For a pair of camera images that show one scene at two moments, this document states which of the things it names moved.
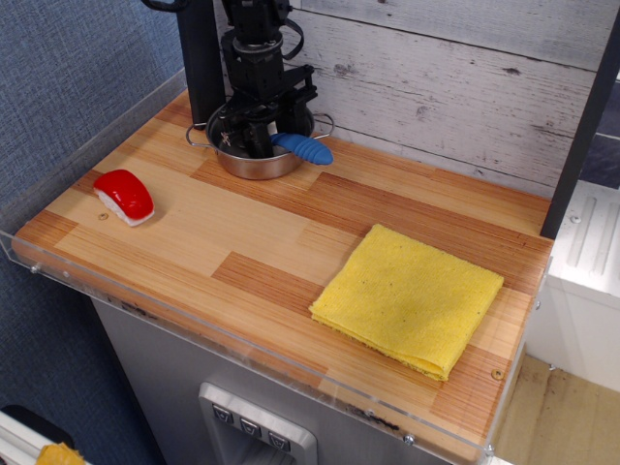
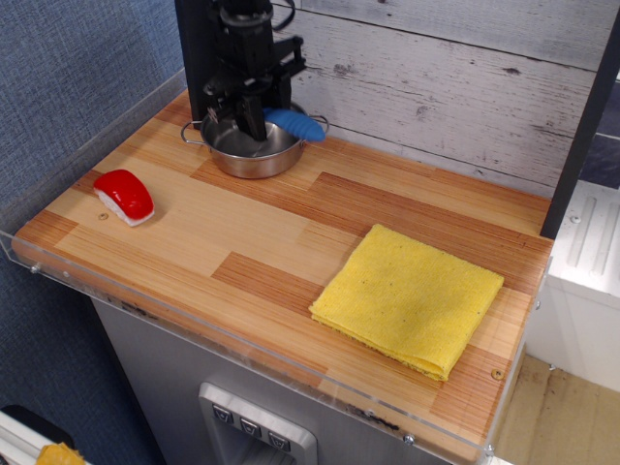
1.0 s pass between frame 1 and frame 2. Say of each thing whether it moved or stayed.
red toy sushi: stayed
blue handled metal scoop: moved
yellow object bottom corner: stayed
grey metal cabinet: stayed
